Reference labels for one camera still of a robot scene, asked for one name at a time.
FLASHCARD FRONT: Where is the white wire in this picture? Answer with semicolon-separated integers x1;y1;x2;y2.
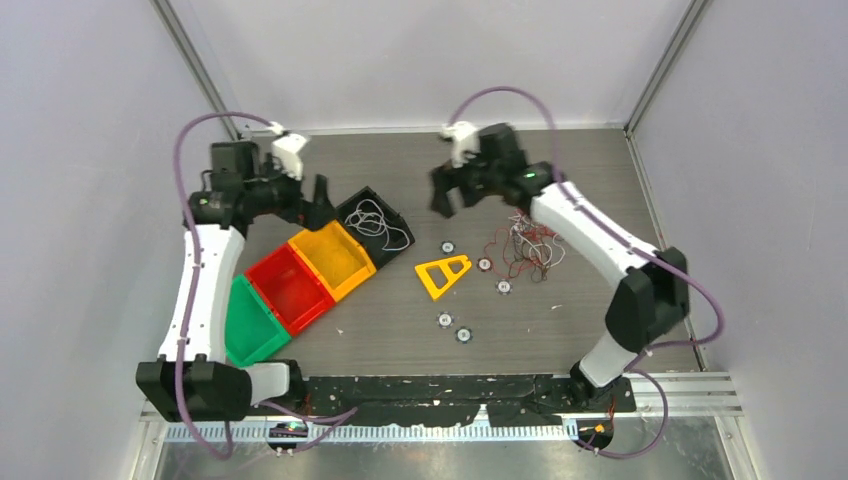
343;198;412;254

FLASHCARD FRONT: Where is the black plastic bin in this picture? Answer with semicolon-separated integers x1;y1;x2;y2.
337;186;415;269

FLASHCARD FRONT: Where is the dark chip middle right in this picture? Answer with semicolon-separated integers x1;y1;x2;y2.
496;279;513;295

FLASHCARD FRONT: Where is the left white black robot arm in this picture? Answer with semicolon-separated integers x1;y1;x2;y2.
135;135;336;423

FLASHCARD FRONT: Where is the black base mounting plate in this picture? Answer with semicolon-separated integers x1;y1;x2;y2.
268;374;636;428

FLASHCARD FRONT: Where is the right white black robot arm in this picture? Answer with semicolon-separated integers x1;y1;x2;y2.
430;121;690;411

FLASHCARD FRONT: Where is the yellow plastic bin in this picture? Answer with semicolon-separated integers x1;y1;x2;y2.
287;221;377;302

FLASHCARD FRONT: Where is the yellow triangular plastic frame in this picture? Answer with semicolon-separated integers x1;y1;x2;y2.
414;255;472;302

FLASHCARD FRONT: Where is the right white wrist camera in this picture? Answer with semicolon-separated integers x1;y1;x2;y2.
440;121;480;168

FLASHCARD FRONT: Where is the red wire bundle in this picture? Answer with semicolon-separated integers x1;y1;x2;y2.
482;210;568;285

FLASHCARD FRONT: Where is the red plastic bin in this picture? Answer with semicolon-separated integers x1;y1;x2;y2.
245;244;336;337

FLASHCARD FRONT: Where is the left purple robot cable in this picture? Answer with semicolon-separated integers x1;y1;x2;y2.
172;111;359;462

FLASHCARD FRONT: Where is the slotted aluminium rail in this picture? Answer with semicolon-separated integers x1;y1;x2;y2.
165;421;584;445

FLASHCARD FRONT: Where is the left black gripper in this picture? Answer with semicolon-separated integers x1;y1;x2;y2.
246;153;338;231

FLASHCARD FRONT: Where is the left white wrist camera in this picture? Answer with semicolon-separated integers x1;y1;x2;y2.
268;122;309;181

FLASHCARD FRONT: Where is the dark chip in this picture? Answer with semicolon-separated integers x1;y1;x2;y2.
440;241;456;255
437;312;454;329
496;279;513;295

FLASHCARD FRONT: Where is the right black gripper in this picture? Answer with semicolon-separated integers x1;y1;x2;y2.
428;144;501;221

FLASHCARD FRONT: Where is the dark chip lowest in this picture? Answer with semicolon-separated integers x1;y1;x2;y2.
455;327;473;344

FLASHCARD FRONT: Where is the green plastic bin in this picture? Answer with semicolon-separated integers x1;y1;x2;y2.
225;275;292;368

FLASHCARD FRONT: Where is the dark chip lower left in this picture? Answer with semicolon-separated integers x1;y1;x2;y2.
437;312;454;329

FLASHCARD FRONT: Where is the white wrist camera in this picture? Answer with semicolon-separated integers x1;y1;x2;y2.
440;121;480;168
268;122;309;181

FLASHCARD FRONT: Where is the dark chip upper left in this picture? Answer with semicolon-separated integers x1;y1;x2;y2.
440;241;456;255

